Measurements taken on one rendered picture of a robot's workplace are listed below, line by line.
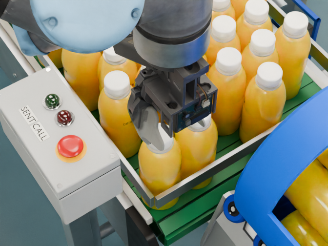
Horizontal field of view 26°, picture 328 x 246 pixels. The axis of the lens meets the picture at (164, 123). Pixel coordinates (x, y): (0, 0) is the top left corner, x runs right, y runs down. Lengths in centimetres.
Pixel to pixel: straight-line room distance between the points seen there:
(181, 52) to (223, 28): 37
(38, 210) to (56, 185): 124
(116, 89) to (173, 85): 24
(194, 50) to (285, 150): 18
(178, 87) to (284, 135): 15
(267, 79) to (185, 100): 26
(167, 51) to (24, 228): 147
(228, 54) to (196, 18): 37
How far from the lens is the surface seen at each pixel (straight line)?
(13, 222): 221
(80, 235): 129
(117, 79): 109
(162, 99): 86
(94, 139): 100
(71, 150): 98
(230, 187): 120
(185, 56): 80
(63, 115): 102
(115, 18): 55
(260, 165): 90
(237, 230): 113
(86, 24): 55
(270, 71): 111
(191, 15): 75
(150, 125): 95
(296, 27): 117
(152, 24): 76
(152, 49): 79
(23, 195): 225
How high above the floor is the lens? 194
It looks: 56 degrees down
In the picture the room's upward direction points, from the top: straight up
